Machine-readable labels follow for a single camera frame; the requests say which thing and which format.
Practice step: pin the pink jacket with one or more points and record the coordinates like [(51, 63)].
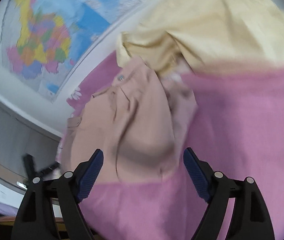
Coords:
[(139, 122)]

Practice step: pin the grey wardrobe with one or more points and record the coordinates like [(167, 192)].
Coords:
[(18, 137)]

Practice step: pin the colourful wall map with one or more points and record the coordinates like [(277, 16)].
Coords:
[(44, 40)]

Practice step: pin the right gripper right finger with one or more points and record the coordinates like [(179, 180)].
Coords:
[(250, 218)]

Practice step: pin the cream yellow garment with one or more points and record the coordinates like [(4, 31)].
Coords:
[(218, 37)]

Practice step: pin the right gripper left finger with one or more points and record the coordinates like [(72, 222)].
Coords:
[(35, 217)]

